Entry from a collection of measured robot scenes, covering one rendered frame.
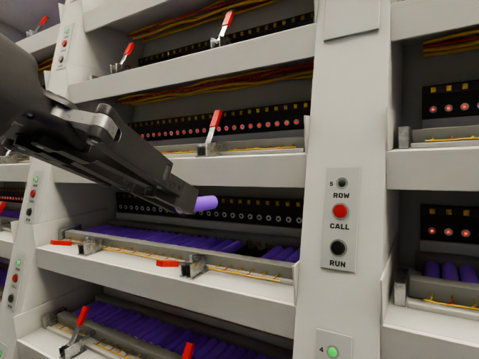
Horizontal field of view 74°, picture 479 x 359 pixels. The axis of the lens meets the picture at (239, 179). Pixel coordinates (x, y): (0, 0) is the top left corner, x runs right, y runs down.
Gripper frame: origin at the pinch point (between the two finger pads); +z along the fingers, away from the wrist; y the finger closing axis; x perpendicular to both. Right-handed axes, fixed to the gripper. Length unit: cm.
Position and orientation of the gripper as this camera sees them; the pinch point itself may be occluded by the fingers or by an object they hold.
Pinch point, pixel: (165, 191)
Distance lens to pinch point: 35.5
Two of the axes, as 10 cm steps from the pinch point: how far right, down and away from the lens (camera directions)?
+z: 4.8, 3.8, 7.9
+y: -8.6, -0.1, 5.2
